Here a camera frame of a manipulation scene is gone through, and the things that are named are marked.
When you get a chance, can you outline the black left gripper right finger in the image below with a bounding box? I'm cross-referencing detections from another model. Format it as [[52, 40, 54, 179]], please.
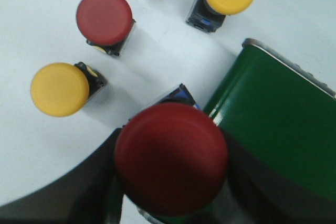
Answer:
[[214, 130, 335, 223]]

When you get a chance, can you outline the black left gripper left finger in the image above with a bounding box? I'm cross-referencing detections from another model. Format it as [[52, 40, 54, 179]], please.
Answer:
[[1, 128, 123, 223]]

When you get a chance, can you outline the red mushroom button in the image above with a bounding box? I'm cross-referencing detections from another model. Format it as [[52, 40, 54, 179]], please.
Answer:
[[113, 83, 229, 224], [76, 0, 135, 57]]

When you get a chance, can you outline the green conveyor belt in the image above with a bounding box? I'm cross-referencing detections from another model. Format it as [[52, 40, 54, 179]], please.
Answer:
[[204, 38, 335, 202]]

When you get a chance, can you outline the yellow mushroom button left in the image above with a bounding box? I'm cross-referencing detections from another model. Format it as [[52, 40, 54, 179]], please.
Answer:
[[30, 62, 108, 117]]

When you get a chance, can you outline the red mushroom button on table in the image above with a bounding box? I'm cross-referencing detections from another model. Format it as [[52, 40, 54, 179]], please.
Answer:
[[76, 0, 135, 57]]

